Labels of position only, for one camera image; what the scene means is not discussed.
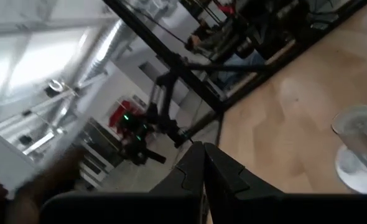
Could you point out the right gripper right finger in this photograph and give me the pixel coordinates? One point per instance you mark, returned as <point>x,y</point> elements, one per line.
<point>230,177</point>

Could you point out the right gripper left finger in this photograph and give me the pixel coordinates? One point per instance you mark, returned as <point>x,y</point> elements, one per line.
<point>189,174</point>

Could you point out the black robot with green lights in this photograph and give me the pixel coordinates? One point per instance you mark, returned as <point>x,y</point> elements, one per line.
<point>158,118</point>

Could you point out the person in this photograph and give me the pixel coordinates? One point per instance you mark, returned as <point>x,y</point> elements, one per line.
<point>214,39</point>

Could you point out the red cabinet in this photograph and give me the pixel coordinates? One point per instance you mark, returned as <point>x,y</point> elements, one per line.
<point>121,109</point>

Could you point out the person's hand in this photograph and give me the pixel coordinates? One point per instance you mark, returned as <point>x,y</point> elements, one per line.
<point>21,199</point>

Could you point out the black frame post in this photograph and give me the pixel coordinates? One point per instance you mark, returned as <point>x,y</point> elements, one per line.
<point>171,57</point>

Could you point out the round ceiling light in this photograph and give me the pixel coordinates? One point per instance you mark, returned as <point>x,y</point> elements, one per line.
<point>56,85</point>

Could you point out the chrome table lamp base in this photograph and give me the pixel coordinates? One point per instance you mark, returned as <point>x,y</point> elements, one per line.
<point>353,137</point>

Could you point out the silver ceiling duct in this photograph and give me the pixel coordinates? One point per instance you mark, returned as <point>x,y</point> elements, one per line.
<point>109,46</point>

